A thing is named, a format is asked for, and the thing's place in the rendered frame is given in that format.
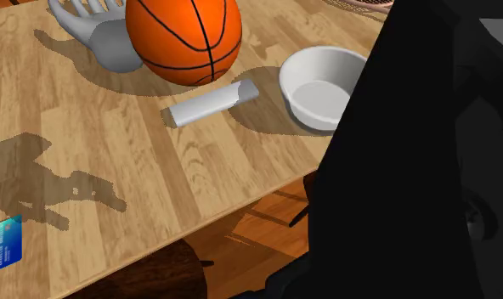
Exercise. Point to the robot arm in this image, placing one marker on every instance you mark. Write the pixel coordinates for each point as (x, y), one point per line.
(500, 37)

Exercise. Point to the grey rectangular bar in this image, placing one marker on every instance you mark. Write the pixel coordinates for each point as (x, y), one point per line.
(210, 102)

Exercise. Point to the white bowl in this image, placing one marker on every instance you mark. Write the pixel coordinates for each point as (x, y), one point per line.
(317, 87)

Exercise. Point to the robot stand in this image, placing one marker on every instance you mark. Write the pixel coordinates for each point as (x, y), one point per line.
(380, 174)

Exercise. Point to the light wooden table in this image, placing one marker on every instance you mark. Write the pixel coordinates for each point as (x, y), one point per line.
(110, 145)

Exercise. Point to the orange basketball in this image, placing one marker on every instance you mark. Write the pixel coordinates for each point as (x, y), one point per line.
(172, 29)

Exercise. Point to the dark wooden chair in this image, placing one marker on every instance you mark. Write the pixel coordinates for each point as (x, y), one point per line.
(156, 275)

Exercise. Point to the grey baseball glove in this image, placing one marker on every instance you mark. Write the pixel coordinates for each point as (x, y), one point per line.
(110, 45)

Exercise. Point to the pink racket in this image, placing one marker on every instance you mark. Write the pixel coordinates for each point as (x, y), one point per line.
(369, 4)

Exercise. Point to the blue bank card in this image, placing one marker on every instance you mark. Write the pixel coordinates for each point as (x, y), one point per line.
(3, 244)

